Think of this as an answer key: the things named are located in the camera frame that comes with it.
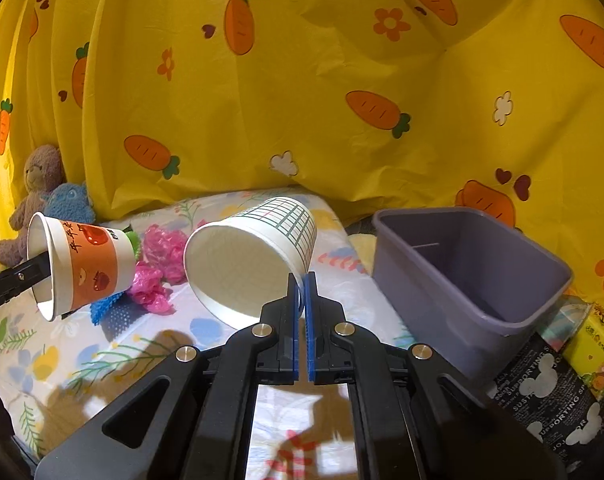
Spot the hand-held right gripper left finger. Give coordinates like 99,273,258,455
34,272,303,480

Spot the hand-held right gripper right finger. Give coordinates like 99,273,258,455
304,272,569,480

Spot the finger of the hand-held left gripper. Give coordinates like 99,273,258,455
0,252,53,301

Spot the orange printed paper cup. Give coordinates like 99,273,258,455
27,211,138,322

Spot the white grid-print paper cup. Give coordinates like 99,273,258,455
183,196,319,332

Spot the pink plastic bag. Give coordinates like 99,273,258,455
127,224,189,317

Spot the grey plastic bin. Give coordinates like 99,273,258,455
371,206,574,391

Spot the blue plush toy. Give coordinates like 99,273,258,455
43,181,98,227

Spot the blue mesh scrubber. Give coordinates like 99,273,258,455
91,290,135,339

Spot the brown teddy bear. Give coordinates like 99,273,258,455
0,144,68,267

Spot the green plastic item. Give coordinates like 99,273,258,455
124,229,144,262

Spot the yellow carrot-print curtain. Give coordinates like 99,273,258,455
0,0,604,308

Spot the black printed bag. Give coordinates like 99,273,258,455
492,330,604,472

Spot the colourful printed packet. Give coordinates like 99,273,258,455
536,295,594,352

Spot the yellow printed box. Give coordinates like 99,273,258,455
562,302,604,402

